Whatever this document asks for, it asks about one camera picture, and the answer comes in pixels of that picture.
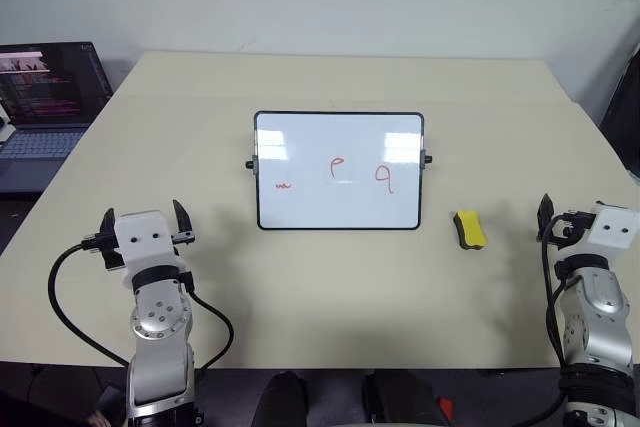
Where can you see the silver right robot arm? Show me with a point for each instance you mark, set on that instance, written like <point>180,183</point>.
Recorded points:
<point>595,307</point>

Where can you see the black-framed small whiteboard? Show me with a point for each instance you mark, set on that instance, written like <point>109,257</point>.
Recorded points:
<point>337,172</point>

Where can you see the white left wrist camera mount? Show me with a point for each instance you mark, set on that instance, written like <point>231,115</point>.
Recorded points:
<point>145,239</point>

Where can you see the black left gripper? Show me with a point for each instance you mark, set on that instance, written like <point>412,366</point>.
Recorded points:
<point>107,253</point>

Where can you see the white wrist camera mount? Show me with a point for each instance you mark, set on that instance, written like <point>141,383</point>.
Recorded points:
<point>612,227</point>
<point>145,239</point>

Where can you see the yellow and black eraser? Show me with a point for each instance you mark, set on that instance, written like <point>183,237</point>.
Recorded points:
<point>472,228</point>

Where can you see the small white object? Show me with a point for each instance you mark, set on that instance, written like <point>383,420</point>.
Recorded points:
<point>4,127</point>

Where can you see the small red object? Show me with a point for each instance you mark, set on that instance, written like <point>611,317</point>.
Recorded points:
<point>446,404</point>

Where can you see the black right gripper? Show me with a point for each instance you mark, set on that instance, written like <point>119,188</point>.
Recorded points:
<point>570,229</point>

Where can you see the open grey laptop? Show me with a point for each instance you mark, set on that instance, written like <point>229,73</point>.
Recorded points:
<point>45,97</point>

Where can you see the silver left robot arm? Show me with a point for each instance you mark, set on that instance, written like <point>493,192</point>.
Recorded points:
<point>159,317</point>

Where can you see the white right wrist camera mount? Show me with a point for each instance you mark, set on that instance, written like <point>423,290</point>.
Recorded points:
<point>612,227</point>

